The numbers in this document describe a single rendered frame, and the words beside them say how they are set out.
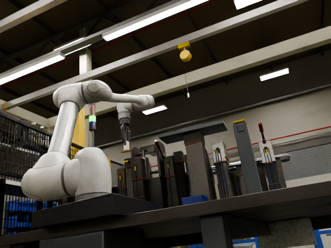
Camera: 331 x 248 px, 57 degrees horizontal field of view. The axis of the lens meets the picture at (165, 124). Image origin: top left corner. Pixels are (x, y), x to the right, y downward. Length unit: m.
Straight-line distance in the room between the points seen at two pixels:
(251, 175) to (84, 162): 0.80
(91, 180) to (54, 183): 0.17
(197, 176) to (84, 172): 0.60
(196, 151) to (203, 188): 0.20
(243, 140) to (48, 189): 0.96
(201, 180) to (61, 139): 0.73
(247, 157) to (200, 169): 0.24
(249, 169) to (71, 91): 1.05
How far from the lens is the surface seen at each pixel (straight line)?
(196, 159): 1.65
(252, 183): 1.58
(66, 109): 1.75
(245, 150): 1.62
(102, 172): 1.35
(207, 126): 1.65
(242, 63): 5.49
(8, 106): 6.33
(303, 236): 2.18
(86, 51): 11.57
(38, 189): 1.44
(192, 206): 1.03
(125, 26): 4.14
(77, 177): 1.36
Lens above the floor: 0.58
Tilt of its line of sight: 22 degrees up
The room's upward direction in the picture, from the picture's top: 7 degrees counter-clockwise
